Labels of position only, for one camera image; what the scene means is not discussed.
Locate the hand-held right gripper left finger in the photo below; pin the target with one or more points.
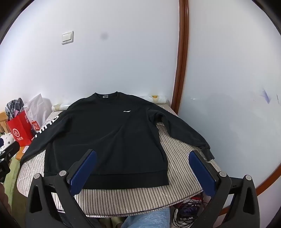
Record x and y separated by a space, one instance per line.
84 171

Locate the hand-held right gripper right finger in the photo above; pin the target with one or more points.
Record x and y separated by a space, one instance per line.
203 173

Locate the black sweatshirt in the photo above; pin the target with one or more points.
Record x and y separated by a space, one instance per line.
105 136

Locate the red paper bag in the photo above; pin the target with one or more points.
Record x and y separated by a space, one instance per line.
18 129

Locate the green cloth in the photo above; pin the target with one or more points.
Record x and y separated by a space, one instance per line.
13 175

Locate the black bag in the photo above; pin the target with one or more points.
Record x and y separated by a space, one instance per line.
14 107

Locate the white plastic bag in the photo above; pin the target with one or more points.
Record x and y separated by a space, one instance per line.
38 109

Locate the person's leg in jeans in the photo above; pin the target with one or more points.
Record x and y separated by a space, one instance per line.
149 219

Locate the long white patterned pillow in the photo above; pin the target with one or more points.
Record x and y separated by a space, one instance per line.
158 99

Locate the white wall light switch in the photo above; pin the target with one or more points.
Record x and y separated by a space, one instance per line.
67 37

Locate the brown wooden frame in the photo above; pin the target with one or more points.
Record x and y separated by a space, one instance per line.
183 43

